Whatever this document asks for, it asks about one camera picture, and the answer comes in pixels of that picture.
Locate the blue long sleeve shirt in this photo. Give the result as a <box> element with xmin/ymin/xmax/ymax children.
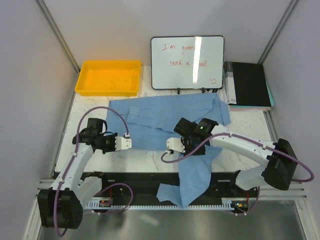
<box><xmin>106</xmin><ymin>93</ymin><xmax>231</xmax><ymax>208</ymax></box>

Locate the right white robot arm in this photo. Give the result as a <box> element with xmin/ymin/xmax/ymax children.
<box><xmin>166</xmin><ymin>118</ymin><xmax>297</xmax><ymax>197</ymax></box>

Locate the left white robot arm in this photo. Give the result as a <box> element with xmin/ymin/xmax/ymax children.
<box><xmin>37</xmin><ymin>118</ymin><xmax>118</xmax><ymax>229</ymax></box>

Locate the yellow plastic tray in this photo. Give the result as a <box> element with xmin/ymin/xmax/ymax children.
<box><xmin>74</xmin><ymin>60</ymin><xmax>142</xmax><ymax>97</ymax></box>

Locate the black binder folder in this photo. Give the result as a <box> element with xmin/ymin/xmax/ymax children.
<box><xmin>223</xmin><ymin>61</ymin><xmax>274</xmax><ymax>110</ymax></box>

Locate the small whiteboard with red writing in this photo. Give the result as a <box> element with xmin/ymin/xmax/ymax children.
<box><xmin>150</xmin><ymin>35</ymin><xmax>225</xmax><ymax>90</ymax></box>

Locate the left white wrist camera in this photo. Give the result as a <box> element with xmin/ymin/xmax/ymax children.
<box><xmin>115</xmin><ymin>134</ymin><xmax>132</xmax><ymax>151</ymax></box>

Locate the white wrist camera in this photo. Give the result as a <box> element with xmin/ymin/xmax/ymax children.
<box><xmin>115</xmin><ymin>134</ymin><xmax>132</xmax><ymax>151</ymax></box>
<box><xmin>166</xmin><ymin>137</ymin><xmax>186</xmax><ymax>153</ymax></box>

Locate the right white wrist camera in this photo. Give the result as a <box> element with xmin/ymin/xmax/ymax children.
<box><xmin>166</xmin><ymin>137</ymin><xmax>186</xmax><ymax>153</ymax></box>

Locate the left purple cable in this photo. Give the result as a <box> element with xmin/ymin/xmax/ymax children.
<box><xmin>54</xmin><ymin>106</ymin><xmax>135</xmax><ymax>237</ymax></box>

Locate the purple cable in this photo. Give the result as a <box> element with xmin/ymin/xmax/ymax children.
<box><xmin>160</xmin><ymin>132</ymin><xmax>315</xmax><ymax>217</ymax></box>
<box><xmin>54</xmin><ymin>106</ymin><xmax>135</xmax><ymax>237</ymax></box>

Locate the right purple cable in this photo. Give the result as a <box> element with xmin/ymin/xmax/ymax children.
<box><xmin>160</xmin><ymin>132</ymin><xmax>315</xmax><ymax>217</ymax></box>

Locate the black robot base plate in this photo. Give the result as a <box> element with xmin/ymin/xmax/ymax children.
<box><xmin>52</xmin><ymin>171</ymin><xmax>261</xmax><ymax>201</ymax></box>

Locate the white slotted cable duct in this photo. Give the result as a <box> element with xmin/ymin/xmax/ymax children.
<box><xmin>84</xmin><ymin>197</ymin><xmax>248</xmax><ymax>211</ymax></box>

